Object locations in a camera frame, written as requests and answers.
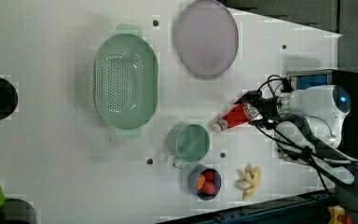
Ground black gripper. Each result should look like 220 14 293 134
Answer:
235 91 281 130

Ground red ketchup bottle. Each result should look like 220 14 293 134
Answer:
212 103 259 133

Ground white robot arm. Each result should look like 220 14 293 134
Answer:
238 85 358 198

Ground black toaster oven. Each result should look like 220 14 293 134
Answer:
278 69 358 159

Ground peeled banana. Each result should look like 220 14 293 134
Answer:
235 165 261 201

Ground green metal mug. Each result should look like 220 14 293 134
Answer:
167 123 210 169

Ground red fruit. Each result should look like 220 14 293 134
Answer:
200 181 216 195
203 171 215 181

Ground small blue bowl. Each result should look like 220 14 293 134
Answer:
188 165 222 201

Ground orange fruit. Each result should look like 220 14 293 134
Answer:
196 174 205 190

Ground green perforated colander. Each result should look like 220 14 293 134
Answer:
93 23 158 139

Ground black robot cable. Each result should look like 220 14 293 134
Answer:
255 74 358 200

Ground dark blue table frame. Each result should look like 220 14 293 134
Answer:
159 190 337 224

